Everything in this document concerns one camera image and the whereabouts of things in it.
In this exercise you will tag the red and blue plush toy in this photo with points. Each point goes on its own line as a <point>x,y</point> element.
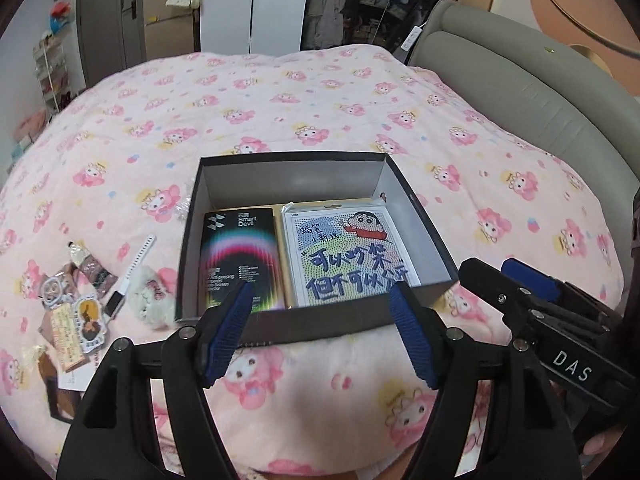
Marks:
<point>61,15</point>

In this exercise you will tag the white wrist watch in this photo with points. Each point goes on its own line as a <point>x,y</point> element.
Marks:
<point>135,265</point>

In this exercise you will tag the clear plastic wrap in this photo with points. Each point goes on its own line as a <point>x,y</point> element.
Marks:
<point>181,206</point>

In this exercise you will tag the peach round panel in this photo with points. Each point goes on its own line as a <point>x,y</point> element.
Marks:
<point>575,10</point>

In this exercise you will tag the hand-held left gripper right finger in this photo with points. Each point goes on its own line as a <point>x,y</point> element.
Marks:
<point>412,340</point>

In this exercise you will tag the hand cream tube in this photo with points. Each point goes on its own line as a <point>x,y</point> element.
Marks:
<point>90,265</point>

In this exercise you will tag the white power strip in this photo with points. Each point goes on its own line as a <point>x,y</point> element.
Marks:
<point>411,40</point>

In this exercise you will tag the grey padded bed headboard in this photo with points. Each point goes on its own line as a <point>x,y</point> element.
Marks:
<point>525,85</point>

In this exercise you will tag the wooden comb with tassel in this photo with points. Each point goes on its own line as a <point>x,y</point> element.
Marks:
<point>47,375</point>

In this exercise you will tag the cartoon character sticker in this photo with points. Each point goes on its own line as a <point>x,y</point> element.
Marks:
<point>89,325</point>

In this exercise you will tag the pink cartoon printed blanket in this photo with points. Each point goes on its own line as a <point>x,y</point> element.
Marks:
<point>300,105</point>

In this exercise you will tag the white plush toy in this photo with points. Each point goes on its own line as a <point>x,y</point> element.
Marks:
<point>150,300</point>

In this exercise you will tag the black screen protector box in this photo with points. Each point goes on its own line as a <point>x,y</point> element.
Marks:
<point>240,245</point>

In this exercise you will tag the yellow paper card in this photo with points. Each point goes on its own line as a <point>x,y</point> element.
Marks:
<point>62,340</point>

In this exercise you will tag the cartoon diamond painting packet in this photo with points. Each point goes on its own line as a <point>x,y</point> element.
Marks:
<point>345,260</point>

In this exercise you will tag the black cardboard box container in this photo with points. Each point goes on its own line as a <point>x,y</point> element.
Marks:
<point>300,180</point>

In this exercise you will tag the white shoe rack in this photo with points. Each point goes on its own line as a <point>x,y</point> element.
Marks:
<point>50,75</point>

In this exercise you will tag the white wardrobe door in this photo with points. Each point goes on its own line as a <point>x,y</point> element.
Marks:
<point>250,5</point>

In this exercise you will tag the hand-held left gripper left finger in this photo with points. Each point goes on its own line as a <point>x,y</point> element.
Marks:
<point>225,330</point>

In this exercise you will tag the white envelope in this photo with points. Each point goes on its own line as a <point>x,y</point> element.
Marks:
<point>75,382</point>

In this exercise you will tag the glass cabinet with clothes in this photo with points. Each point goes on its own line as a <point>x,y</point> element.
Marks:
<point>370,0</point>

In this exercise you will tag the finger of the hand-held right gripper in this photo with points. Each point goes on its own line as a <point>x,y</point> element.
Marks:
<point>530,275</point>
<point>492,287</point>

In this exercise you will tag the grey door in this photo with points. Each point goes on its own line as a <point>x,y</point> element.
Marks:
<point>110,20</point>

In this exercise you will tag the pink cushion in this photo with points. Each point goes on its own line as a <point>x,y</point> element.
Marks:
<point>30,126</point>

